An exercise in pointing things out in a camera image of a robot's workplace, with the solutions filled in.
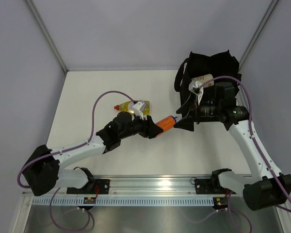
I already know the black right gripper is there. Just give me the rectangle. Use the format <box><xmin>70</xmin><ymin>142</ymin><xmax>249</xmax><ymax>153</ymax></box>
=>
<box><xmin>174</xmin><ymin>91</ymin><xmax>222</xmax><ymax>132</ymax></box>

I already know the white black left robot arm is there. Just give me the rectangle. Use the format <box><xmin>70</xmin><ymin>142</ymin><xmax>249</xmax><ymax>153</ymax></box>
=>
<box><xmin>20</xmin><ymin>112</ymin><xmax>163</xmax><ymax>196</ymax></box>

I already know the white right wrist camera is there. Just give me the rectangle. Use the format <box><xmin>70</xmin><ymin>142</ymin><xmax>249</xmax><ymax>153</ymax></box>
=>
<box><xmin>188</xmin><ymin>81</ymin><xmax>204</xmax><ymax>104</ymax></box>

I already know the right aluminium frame post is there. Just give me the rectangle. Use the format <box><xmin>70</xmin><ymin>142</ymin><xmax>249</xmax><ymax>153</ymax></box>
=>
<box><xmin>239</xmin><ymin>0</ymin><xmax>280</xmax><ymax>71</ymax></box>

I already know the white slotted cable duct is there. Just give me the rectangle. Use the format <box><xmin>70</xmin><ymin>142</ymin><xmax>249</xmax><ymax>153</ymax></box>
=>
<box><xmin>32</xmin><ymin>196</ymin><xmax>214</xmax><ymax>207</ymax></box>

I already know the aluminium mounting rail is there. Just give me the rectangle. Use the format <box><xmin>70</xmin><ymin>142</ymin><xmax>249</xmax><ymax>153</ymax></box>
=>
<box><xmin>21</xmin><ymin>175</ymin><xmax>253</xmax><ymax>197</ymax></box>

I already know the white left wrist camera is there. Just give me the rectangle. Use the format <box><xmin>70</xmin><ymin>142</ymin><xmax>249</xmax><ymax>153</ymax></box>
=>
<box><xmin>132</xmin><ymin>100</ymin><xmax>147</xmax><ymax>119</ymax></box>

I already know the left aluminium frame post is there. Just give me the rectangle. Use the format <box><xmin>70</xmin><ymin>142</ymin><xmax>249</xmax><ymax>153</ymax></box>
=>
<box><xmin>23</xmin><ymin>0</ymin><xmax>69</xmax><ymax>74</ymax></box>

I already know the cream lotion pump bottle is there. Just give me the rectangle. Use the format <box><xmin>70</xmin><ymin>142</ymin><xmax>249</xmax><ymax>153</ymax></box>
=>
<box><xmin>192</xmin><ymin>74</ymin><xmax>214</xmax><ymax>88</ymax></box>

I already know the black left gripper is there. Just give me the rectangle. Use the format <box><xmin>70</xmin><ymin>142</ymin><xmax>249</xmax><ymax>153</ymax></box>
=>
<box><xmin>119</xmin><ymin>111</ymin><xmax>162</xmax><ymax>140</ymax></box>

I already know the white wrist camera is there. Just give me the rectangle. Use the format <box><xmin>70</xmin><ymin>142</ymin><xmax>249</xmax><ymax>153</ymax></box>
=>
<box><xmin>188</xmin><ymin>81</ymin><xmax>204</xmax><ymax>104</ymax></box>
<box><xmin>132</xmin><ymin>100</ymin><xmax>147</xmax><ymax>119</ymax></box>

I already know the aluminium frame post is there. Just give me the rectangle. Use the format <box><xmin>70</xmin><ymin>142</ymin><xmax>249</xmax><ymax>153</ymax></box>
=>
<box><xmin>23</xmin><ymin>0</ymin><xmax>69</xmax><ymax>74</ymax></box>
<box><xmin>239</xmin><ymin>0</ymin><xmax>280</xmax><ymax>71</ymax></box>

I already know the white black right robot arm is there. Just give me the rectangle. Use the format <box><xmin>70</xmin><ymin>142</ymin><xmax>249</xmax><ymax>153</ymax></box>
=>
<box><xmin>174</xmin><ymin>77</ymin><xmax>291</xmax><ymax>211</ymax></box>

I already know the yellow dish soap bottle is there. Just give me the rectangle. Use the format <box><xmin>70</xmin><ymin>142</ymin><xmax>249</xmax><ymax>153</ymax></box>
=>
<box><xmin>113</xmin><ymin>100</ymin><xmax>150</xmax><ymax>115</ymax></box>

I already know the black canvas bag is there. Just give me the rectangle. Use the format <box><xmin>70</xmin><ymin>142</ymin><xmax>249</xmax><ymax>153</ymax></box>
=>
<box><xmin>173</xmin><ymin>50</ymin><xmax>242</xmax><ymax>115</ymax></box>

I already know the orange blue cologne bottle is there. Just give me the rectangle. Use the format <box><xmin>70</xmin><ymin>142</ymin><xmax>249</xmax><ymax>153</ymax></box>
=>
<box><xmin>156</xmin><ymin>116</ymin><xmax>179</xmax><ymax>137</ymax></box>

